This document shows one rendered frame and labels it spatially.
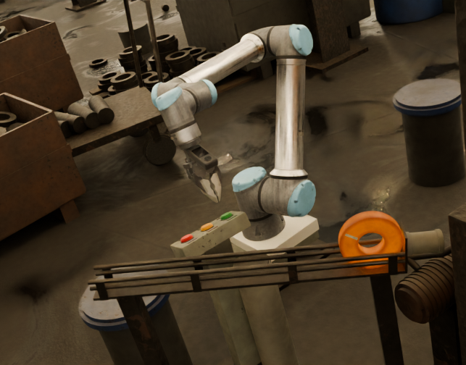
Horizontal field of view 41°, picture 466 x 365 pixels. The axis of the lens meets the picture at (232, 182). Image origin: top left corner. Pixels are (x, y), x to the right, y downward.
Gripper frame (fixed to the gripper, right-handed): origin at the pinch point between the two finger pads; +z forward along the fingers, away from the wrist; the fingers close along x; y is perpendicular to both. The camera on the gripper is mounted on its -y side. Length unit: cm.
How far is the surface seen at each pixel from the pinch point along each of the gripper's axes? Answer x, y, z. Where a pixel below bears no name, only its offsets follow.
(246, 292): 8.5, -12.2, 27.4
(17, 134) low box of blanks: 27, 153, -48
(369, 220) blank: -10, -60, 10
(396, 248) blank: -15, -60, 20
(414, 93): -124, 42, 9
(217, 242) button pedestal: 8.1, -5.5, 11.3
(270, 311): 4.1, -12.3, 36.9
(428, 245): -21, -65, 22
